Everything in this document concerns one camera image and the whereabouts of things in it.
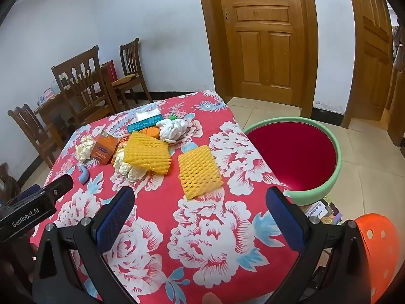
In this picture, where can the orange snack packet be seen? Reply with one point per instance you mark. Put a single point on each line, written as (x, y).
(121, 144)

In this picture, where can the green and red plastic basin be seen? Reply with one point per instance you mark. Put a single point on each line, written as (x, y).
(291, 158)

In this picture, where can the stack of picture books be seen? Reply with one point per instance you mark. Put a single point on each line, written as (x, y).
(322, 212)

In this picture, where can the wooden cabinet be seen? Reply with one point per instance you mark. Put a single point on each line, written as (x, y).
(397, 101)

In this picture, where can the pale green jar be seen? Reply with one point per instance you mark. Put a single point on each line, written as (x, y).
(54, 86)

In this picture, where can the white cloth glove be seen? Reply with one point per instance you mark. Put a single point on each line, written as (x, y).
(172, 131)

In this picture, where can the blue and white packet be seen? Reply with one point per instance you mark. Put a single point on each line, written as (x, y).
(40, 100)

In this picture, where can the small green toy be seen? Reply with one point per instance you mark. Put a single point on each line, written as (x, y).
(172, 117)

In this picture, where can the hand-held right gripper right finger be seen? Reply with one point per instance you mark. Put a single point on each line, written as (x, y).
(286, 223)

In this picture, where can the orange peel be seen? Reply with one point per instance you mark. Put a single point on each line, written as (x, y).
(150, 132)

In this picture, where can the teal and white cardboard box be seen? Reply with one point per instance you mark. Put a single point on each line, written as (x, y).
(145, 123)

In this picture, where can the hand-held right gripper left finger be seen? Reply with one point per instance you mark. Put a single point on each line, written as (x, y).
(115, 218)

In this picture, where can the light blue plastic tube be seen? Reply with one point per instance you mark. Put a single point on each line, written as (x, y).
(84, 177)

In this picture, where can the wooden panel door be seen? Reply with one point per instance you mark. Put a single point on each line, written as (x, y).
(376, 53)
(262, 38)

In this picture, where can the orange plastic stool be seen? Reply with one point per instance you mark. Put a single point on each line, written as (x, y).
(379, 243)

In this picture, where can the red floral tablecloth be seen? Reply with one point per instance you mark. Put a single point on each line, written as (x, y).
(196, 228)

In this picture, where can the wooden dining chair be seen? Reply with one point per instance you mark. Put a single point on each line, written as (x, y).
(85, 79)
(4, 177)
(131, 53)
(31, 126)

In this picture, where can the orange cardboard box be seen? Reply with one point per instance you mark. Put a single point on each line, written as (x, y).
(104, 147)

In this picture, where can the pink and white packet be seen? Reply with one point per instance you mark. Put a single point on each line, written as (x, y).
(48, 93)

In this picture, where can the yellow foam fruit net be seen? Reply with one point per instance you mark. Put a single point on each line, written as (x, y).
(145, 152)
(197, 171)

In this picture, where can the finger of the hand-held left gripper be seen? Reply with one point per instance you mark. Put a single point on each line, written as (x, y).
(60, 186)
(30, 191)

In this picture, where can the yellow seat cushion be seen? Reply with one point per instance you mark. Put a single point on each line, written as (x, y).
(123, 79)

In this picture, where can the white tissue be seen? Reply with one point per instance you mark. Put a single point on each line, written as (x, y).
(84, 148)
(128, 169)

